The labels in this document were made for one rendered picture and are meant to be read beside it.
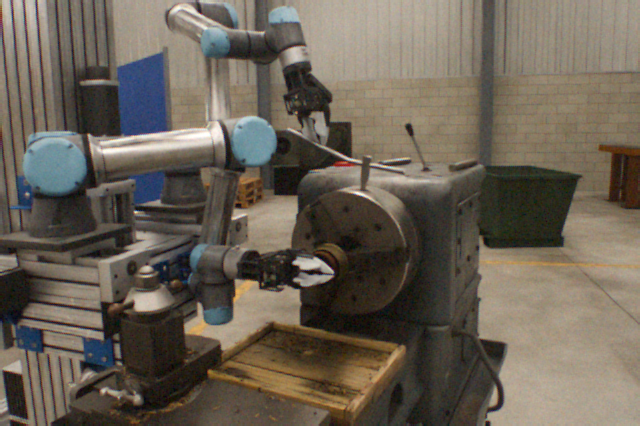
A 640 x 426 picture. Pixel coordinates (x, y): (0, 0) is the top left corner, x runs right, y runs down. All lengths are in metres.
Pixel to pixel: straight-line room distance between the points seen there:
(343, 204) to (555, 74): 10.55
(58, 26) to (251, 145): 0.65
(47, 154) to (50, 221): 0.21
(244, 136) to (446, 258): 0.60
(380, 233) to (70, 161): 0.69
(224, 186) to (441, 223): 0.56
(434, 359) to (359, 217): 0.46
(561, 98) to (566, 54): 0.90
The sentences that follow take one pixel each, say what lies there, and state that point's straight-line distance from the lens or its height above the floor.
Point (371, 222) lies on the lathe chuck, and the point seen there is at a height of 1.16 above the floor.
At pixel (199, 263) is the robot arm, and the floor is 1.08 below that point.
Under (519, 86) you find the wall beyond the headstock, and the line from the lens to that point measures 11.49.
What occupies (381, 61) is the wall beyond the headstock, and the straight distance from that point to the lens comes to 11.48.
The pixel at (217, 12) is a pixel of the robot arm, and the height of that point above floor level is 1.76.
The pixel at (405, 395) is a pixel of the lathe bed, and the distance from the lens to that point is 1.34.
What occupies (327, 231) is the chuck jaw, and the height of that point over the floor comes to 1.15.
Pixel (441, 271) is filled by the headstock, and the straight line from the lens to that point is 1.35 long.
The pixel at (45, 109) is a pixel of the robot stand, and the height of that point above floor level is 1.46.
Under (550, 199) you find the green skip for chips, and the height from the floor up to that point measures 0.58.
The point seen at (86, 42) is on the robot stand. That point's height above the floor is 1.64.
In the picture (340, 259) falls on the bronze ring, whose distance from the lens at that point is 1.13.
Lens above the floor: 1.39
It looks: 9 degrees down
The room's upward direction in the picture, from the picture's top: 1 degrees counter-clockwise
